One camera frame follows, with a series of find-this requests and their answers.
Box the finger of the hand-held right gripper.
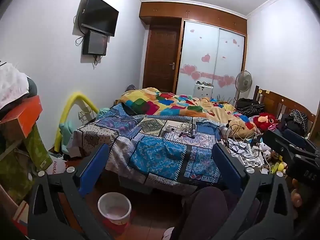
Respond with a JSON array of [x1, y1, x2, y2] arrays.
[[282, 128, 320, 153], [262, 129, 304, 165]]

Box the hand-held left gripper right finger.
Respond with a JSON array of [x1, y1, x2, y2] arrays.
[[211, 142, 298, 240]]

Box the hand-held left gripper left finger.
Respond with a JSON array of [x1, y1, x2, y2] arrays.
[[27, 143, 118, 240]]

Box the white plastic bucket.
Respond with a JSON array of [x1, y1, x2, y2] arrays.
[[97, 192, 132, 227]]

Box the person's right hand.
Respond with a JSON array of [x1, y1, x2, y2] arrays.
[[291, 179, 305, 208]]

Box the black spotted bag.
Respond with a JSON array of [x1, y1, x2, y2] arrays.
[[282, 109, 308, 136]]

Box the white plush toy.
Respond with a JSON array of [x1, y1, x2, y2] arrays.
[[260, 144, 273, 161]]

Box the yellow plush toy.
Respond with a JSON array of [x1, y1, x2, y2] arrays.
[[271, 161, 287, 174]]

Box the red plush toy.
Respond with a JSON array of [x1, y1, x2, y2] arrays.
[[253, 112, 279, 130]]

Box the white bag with red print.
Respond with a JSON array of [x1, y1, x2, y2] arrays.
[[49, 154, 68, 175]]

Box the black white striped cloth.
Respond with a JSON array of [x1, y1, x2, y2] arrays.
[[237, 104, 265, 117]]

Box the wooden bed headboard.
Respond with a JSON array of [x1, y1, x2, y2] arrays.
[[252, 85, 317, 130]]

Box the teal cloth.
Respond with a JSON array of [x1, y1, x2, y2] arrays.
[[60, 120, 76, 151]]

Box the person's leg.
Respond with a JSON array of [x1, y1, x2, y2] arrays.
[[162, 186, 250, 240]]

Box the blue patterned bedsheet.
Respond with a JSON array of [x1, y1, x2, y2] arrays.
[[72, 104, 225, 190]]

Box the white tangled earphones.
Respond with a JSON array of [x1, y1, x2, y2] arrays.
[[178, 122, 192, 134]]

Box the green box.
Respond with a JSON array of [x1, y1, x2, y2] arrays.
[[24, 124, 52, 172]]

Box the yellow foam tube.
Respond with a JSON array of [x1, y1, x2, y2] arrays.
[[54, 92, 99, 153]]

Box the white standing fan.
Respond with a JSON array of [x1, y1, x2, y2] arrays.
[[232, 70, 253, 105]]

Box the small white cabinet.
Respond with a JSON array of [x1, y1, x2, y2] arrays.
[[194, 81, 214, 98]]

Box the orange box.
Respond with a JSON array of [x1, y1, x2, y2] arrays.
[[0, 95, 43, 138]]

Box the red white box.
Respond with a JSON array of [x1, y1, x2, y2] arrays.
[[12, 200, 29, 233]]

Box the colourful patch blanket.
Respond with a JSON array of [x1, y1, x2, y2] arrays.
[[117, 87, 258, 133]]

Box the wardrobe with heart stickers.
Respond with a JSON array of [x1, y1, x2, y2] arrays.
[[176, 20, 246, 98]]

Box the brown wooden door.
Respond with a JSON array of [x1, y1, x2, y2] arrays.
[[142, 25, 182, 93]]

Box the wooden overhead cabinet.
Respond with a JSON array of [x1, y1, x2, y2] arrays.
[[139, 1, 248, 35]]

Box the tangle of cables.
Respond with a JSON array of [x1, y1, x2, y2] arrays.
[[220, 122, 263, 155]]

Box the white wall socket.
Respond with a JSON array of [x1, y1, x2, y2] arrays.
[[78, 107, 92, 123]]

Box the small black wall monitor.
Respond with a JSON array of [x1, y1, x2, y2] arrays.
[[82, 30, 108, 56]]

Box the black wall television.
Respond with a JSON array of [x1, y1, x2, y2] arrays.
[[78, 0, 119, 37]]

